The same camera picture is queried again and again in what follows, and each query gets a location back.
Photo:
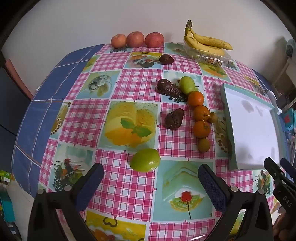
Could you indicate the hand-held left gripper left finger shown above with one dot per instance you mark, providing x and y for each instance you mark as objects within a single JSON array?
[{"x": 92, "y": 183}]

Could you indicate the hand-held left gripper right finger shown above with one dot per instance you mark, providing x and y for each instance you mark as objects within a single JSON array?
[{"x": 212, "y": 187}]

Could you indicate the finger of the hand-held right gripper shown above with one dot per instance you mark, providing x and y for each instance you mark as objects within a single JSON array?
[
  {"x": 275, "y": 172},
  {"x": 289, "y": 170}
]

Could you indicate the white tray with teal rim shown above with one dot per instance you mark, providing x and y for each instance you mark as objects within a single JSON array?
[{"x": 252, "y": 129}]

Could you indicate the large green fruit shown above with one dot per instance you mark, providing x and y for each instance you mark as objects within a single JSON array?
[{"x": 145, "y": 160}]

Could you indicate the orange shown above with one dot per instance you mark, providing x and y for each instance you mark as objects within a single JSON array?
[
  {"x": 195, "y": 99},
  {"x": 201, "y": 113},
  {"x": 201, "y": 129}
]

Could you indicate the person's right hand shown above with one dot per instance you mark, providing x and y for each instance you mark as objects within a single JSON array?
[{"x": 285, "y": 229}]

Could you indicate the small brown longan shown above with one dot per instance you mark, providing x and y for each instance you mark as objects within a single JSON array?
[
  {"x": 203, "y": 145},
  {"x": 213, "y": 117}
]

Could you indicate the teal toy with red patch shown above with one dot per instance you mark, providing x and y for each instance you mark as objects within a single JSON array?
[{"x": 289, "y": 120}]

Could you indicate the black charger block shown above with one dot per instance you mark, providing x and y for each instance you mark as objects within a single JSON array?
[{"x": 282, "y": 101}]

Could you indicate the dark wrinkled avocado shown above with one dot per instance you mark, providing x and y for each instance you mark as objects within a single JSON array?
[
  {"x": 174, "y": 119},
  {"x": 167, "y": 88}
]

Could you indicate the colourful box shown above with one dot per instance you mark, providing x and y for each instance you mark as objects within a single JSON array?
[{"x": 7, "y": 197}]

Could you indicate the pink checkered printed tablecloth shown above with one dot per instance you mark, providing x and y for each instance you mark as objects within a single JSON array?
[{"x": 129, "y": 85}]

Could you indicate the small green fruit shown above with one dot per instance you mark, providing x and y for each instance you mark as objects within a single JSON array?
[{"x": 187, "y": 85}]

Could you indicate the clear plastic container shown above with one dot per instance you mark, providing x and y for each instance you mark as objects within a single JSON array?
[{"x": 208, "y": 58}]

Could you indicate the small dark round fruit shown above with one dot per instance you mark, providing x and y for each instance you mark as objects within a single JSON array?
[{"x": 166, "y": 59}]

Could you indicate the pale orange apple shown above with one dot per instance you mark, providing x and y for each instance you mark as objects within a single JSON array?
[{"x": 118, "y": 41}]

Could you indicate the yellow banana bunch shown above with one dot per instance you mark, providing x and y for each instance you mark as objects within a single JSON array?
[{"x": 208, "y": 41}]

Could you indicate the red apple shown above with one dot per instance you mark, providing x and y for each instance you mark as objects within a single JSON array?
[
  {"x": 135, "y": 39},
  {"x": 154, "y": 40}
]

